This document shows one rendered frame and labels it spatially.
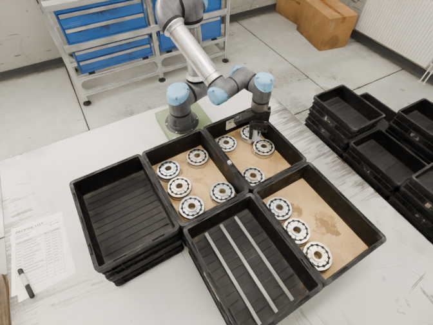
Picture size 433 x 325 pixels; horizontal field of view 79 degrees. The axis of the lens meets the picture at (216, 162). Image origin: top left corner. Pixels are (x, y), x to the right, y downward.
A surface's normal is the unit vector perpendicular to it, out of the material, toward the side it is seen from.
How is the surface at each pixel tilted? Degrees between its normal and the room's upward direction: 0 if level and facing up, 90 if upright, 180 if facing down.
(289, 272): 0
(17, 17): 90
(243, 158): 0
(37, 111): 0
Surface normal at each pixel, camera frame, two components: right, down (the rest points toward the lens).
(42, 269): 0.01, -0.61
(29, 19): 0.49, 0.69
